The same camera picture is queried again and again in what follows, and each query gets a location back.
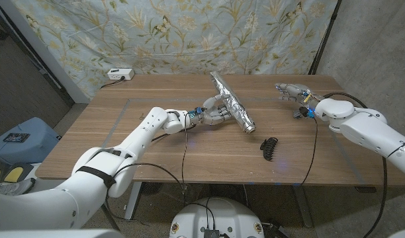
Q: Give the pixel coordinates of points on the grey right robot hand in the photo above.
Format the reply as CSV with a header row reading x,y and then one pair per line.
x,y
298,92

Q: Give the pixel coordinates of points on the white power outlet box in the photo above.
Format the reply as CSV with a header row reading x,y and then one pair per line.
x,y
120,74

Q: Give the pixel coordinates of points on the aluminum foil roll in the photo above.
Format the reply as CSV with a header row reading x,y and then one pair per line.
x,y
234,102

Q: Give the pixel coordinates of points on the white robot torso rim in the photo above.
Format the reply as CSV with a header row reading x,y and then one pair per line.
x,y
57,234

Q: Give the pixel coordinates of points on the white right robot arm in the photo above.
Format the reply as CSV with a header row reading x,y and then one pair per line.
x,y
368,129

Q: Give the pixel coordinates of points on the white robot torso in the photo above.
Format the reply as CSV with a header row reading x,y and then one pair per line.
x,y
217,216

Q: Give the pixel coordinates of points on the yellow foot pedal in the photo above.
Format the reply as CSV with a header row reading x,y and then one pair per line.
x,y
14,173

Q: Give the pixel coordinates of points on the small dark binder clip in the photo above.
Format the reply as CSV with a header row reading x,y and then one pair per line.
x,y
296,114

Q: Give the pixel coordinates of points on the black claw hair clip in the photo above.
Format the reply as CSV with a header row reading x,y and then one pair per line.
x,y
269,148

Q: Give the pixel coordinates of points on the black label card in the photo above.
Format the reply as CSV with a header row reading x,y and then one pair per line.
x,y
16,137

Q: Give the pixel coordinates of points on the floral printed backdrop cloth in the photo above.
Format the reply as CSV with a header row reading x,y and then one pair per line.
x,y
189,36

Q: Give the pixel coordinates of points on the grey sneaker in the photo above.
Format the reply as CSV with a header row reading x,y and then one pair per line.
x,y
10,187

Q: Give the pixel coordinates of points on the grey metal table leg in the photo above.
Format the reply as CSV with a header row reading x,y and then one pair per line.
x,y
303,208
133,201

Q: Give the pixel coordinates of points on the black backdrop pole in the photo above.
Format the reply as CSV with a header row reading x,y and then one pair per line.
x,y
325,36

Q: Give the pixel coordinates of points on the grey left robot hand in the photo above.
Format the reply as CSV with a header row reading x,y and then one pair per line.
x,y
212,114

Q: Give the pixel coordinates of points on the blue plastic storage bin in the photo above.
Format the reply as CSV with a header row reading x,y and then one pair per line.
x,y
27,145

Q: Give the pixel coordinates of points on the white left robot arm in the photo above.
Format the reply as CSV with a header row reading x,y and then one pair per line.
x,y
133,145

